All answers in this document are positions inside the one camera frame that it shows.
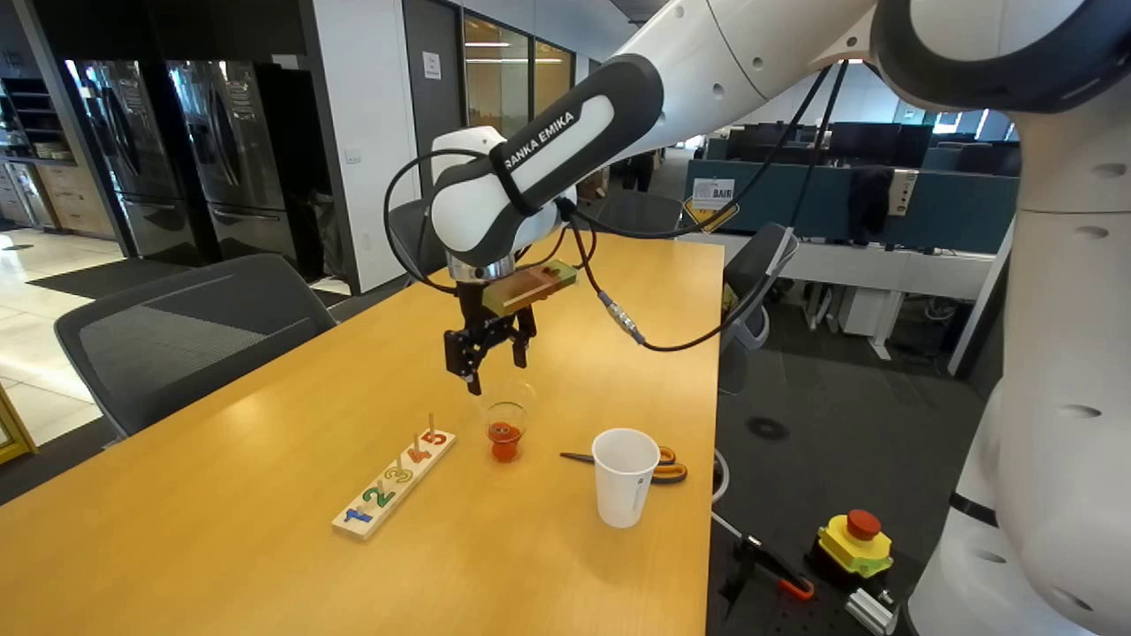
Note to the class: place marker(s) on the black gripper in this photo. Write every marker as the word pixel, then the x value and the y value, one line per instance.
pixel 479 322

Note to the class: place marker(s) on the blue desk partition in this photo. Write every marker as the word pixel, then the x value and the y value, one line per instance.
pixel 955 214

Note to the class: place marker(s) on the white yellow sign board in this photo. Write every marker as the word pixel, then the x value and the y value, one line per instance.
pixel 711 200

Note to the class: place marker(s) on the white paper cup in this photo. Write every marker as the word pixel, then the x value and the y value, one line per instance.
pixel 625 482

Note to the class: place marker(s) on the dark office chair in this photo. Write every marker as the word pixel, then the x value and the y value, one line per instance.
pixel 755 268

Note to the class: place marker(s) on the yellow framed board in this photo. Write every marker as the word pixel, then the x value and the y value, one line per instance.
pixel 16 440

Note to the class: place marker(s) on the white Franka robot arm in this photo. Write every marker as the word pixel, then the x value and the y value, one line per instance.
pixel 755 49

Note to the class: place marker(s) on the grey metal block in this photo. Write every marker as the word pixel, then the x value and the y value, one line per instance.
pixel 872 612

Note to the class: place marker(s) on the dark glass door cabinet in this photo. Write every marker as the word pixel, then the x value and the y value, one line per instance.
pixel 214 155

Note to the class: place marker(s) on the wooden number puzzle board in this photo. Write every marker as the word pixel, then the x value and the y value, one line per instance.
pixel 390 487

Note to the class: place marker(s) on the white office desk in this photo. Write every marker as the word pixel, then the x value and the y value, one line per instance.
pixel 894 268

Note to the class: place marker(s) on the grey mesh office chair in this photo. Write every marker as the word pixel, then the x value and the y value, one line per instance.
pixel 190 341
pixel 413 241

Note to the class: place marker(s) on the white wall sign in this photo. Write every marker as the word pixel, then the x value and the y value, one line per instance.
pixel 431 65

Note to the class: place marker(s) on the beige drawer cabinet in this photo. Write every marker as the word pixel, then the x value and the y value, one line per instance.
pixel 76 200

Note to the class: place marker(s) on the transparent plastic cup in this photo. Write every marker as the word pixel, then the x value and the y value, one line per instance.
pixel 507 409

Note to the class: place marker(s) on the yellow red emergency stop button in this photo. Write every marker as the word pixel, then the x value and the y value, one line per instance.
pixel 857 549

